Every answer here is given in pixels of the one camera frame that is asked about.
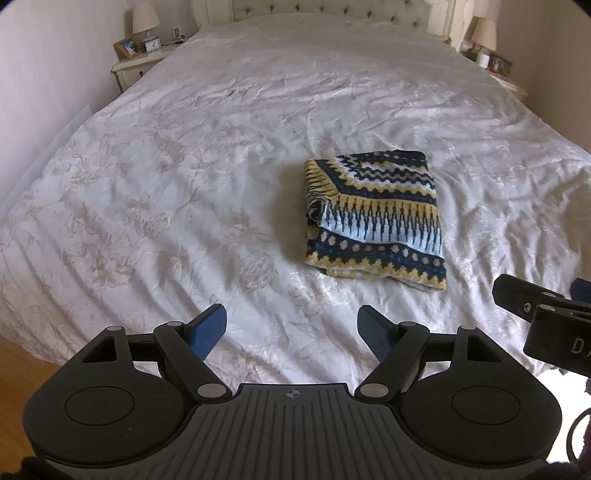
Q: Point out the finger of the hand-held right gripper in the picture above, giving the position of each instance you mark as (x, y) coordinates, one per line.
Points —
(582, 288)
(519, 293)

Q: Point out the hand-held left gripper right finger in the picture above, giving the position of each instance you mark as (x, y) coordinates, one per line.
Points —
(374, 332)

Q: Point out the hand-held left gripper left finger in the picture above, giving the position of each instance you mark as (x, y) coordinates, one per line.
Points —
(210, 330)

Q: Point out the navy yellow patterned knit sweater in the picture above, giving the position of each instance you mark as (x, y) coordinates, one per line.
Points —
(383, 217)

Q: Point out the bed with white bedspread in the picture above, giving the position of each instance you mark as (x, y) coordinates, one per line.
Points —
(207, 138)

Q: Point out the cream nightstand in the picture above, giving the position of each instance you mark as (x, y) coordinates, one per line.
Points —
(138, 67)
(512, 85)

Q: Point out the white cylindrical container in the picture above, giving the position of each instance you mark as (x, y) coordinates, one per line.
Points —
(483, 59)

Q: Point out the cream shade table lamp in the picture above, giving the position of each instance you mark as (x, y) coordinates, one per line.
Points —
(485, 32)
(146, 16)

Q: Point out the small white desk clock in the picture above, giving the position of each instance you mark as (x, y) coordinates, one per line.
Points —
(151, 45)

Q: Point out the cream tufted headboard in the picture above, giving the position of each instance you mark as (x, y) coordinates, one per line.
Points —
(332, 9)

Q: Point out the dark picture frame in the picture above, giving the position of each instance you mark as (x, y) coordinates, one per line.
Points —
(501, 63)

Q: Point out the wooden photo frame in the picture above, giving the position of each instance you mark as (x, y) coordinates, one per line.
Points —
(128, 48)

